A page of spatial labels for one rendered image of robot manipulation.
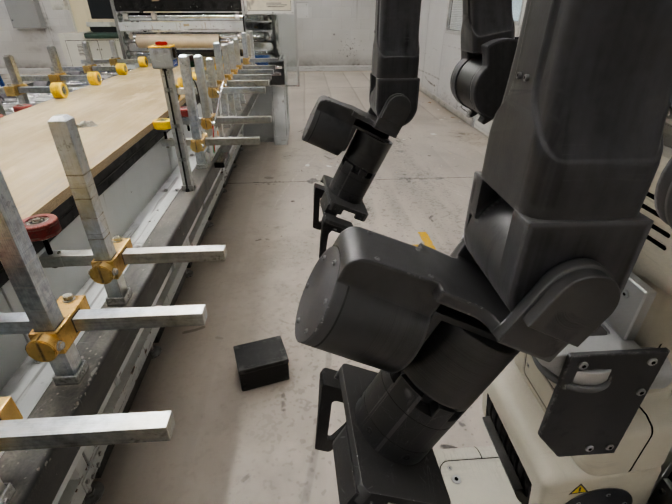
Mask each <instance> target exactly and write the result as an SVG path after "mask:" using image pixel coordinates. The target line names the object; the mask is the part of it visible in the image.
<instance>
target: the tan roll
mask: <svg viewBox="0 0 672 504"><path fill-rule="evenodd" d="M157 41H166V42H167V43H168V44H174V45H175V46H174V47H175V48H213V43H214V42H219V43H220V45H221V43H228V42H233V39H220V38H219V34H136V39H127V43H136V44H137V46H138V47H139V48H148V46H151V45H155V42H157Z"/></svg>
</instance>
